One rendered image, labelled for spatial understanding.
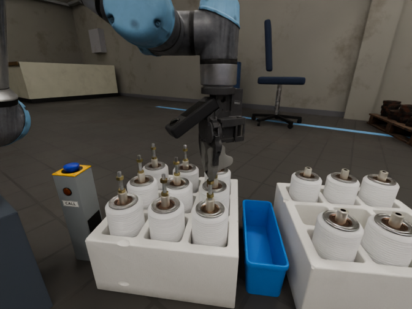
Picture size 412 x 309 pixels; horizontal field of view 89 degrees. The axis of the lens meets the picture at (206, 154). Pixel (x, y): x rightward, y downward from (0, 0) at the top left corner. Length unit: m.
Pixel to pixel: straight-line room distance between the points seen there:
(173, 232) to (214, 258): 0.12
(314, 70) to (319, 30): 0.52
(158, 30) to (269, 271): 0.58
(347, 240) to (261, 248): 0.33
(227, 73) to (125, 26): 0.20
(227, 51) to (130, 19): 0.19
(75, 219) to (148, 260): 0.28
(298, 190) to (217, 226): 0.35
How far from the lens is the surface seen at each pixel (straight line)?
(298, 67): 3.73
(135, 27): 0.30
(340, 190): 0.81
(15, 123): 0.69
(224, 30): 0.43
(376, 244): 0.66
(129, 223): 0.60
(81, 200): 0.71
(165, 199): 0.56
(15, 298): 0.72
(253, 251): 0.81
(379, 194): 0.87
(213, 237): 0.55
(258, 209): 0.87
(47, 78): 5.70
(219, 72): 0.42
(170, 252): 0.56
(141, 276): 0.66
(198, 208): 0.55
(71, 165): 0.71
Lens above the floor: 0.57
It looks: 21 degrees down
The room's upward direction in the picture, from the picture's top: straight up
